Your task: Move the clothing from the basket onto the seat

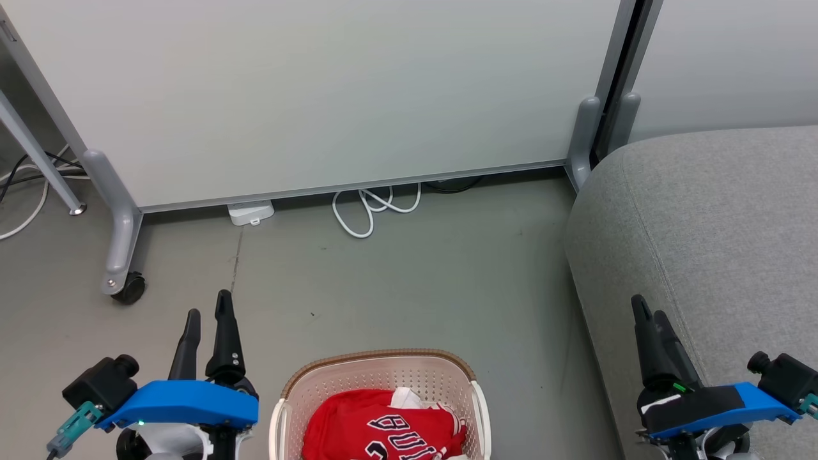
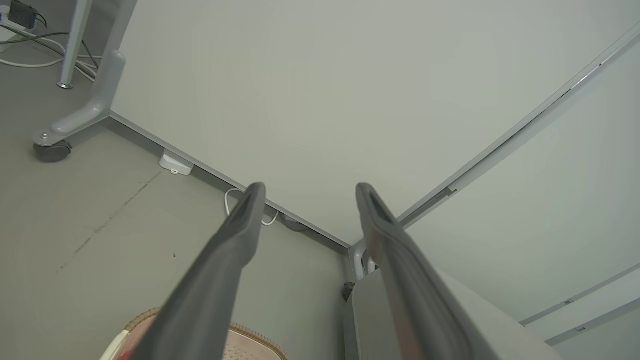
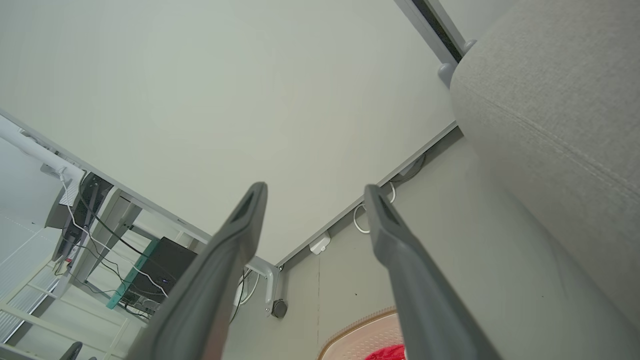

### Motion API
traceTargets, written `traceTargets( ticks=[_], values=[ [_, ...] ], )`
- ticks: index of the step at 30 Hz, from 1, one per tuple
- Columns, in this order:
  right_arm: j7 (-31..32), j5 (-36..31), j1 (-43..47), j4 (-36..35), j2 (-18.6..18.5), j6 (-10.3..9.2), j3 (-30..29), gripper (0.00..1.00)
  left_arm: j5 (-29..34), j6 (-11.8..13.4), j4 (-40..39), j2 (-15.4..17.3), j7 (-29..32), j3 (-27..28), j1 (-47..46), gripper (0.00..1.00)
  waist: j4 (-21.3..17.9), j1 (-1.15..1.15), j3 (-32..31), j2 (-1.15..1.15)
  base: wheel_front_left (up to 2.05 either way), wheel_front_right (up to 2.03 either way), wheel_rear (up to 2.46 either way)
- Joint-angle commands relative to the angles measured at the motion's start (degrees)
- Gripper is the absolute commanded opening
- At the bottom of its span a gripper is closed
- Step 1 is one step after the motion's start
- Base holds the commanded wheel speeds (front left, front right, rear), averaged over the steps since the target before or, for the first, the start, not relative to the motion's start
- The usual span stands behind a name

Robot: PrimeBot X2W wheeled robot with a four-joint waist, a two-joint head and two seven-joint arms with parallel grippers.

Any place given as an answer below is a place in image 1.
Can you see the blue-covered right gripper body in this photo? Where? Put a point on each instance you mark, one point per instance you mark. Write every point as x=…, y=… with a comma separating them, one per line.
x=709, y=409

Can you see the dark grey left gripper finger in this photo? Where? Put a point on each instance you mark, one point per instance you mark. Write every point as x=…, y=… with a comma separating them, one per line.
x=186, y=348
x=225, y=342

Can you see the blue-covered left gripper body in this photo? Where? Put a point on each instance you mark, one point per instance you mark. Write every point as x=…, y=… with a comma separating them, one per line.
x=185, y=404

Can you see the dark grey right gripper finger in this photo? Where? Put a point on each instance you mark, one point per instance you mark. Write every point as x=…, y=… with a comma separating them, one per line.
x=648, y=351
x=679, y=364

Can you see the red basketball jersey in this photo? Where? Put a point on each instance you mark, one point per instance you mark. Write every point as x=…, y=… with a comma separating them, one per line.
x=358, y=425

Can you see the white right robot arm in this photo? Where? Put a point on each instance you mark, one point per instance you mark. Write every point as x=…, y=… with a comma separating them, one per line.
x=728, y=447

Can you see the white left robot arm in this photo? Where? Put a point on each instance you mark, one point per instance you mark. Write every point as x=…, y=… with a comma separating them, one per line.
x=169, y=442

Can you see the grey fabric sofa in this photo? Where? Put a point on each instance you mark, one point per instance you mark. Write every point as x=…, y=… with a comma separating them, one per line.
x=709, y=243

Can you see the black caster wheel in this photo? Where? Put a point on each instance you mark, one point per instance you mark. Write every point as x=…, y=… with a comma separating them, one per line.
x=131, y=289

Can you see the white power adapter box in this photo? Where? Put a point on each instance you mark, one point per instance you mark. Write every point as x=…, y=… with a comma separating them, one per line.
x=250, y=211

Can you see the white plastic laundry basket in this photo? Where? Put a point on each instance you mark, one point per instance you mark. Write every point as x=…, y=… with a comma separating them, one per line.
x=377, y=374

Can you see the grey metal table leg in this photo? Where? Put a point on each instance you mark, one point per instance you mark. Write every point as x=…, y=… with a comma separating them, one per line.
x=38, y=156

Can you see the wide white partition panel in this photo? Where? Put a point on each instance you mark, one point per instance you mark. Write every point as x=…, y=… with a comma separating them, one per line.
x=319, y=89

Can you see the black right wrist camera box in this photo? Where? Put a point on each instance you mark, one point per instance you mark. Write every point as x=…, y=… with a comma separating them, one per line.
x=786, y=378

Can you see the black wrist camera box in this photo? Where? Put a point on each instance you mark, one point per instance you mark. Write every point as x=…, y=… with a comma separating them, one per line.
x=786, y=378
x=102, y=383

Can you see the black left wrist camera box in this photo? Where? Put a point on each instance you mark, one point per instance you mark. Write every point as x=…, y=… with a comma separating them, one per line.
x=102, y=383

